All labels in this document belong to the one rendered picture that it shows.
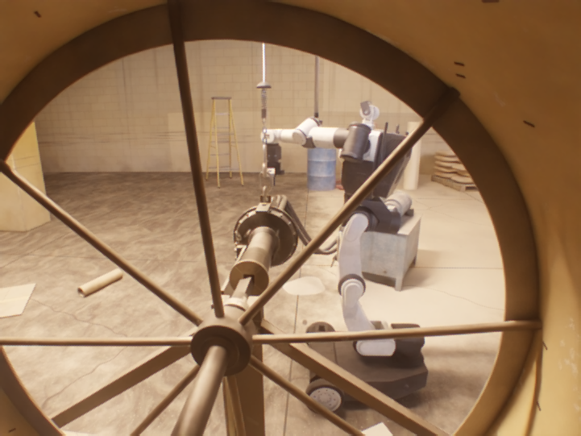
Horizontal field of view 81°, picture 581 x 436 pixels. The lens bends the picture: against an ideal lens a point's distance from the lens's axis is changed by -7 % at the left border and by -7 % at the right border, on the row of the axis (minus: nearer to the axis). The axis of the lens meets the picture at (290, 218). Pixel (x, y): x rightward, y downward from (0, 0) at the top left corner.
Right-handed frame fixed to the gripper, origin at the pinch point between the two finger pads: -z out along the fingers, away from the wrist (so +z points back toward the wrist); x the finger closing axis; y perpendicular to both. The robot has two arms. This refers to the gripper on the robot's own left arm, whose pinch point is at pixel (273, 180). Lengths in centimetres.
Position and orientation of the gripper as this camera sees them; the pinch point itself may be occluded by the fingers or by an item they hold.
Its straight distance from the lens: 194.7
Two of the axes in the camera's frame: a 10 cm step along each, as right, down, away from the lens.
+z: 0.0, -9.6, -2.8
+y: -0.7, 2.8, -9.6
